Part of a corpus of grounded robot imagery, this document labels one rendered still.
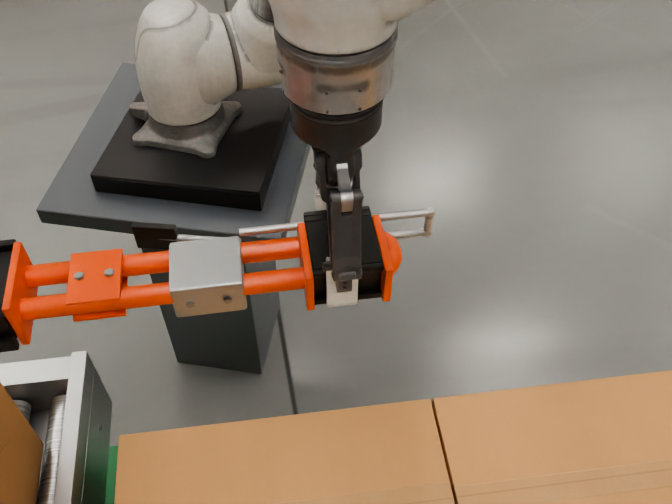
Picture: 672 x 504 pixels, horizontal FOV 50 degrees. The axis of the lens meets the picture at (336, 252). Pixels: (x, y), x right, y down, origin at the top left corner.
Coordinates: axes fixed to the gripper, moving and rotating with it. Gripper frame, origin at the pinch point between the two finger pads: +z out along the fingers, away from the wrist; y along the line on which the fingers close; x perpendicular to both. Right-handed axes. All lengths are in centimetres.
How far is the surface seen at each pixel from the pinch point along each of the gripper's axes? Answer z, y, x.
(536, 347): 125, -60, 67
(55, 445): 70, -19, -50
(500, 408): 70, -16, 34
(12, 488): 58, -6, -52
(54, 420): 70, -24, -51
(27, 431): 61, -18, -52
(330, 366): 125, -62, 7
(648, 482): 70, 2, 56
